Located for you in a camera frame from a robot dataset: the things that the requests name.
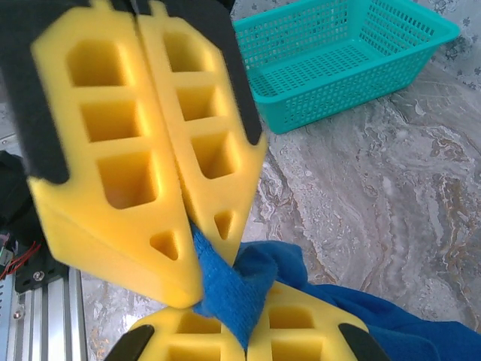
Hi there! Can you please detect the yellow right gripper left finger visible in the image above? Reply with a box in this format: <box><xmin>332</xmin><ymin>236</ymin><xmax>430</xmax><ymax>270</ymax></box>
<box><xmin>104</xmin><ymin>308</ymin><xmax>249</xmax><ymax>361</ymax></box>

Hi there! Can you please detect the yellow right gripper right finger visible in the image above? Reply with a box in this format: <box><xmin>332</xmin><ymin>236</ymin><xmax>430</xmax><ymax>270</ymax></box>
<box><xmin>246</xmin><ymin>281</ymin><xmax>392</xmax><ymax>361</ymax></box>

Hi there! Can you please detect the blue t-shirt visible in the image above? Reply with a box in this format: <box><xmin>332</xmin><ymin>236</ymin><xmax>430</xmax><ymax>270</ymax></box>
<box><xmin>191</xmin><ymin>221</ymin><xmax>481</xmax><ymax>361</ymax></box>

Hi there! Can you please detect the teal plastic basket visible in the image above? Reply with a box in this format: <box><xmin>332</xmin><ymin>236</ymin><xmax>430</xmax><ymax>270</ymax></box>
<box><xmin>232</xmin><ymin>0</ymin><xmax>461</xmax><ymax>135</ymax></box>

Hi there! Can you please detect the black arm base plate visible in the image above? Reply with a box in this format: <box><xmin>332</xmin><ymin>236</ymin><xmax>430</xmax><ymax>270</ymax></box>
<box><xmin>14</xmin><ymin>259</ymin><xmax>71</xmax><ymax>298</ymax></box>

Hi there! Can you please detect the red wire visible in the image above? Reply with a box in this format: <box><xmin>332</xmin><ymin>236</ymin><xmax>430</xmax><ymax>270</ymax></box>
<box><xmin>0</xmin><ymin>242</ymin><xmax>42</xmax><ymax>281</ymax></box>

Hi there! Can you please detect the aluminium cross rail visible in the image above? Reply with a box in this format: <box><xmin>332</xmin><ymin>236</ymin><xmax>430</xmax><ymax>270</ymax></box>
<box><xmin>13</xmin><ymin>268</ymin><xmax>89</xmax><ymax>361</ymax></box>

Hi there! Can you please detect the slotted grey cable duct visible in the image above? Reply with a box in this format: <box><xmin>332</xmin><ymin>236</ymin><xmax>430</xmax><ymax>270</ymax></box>
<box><xmin>0</xmin><ymin>281</ymin><xmax>18</xmax><ymax>361</ymax></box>

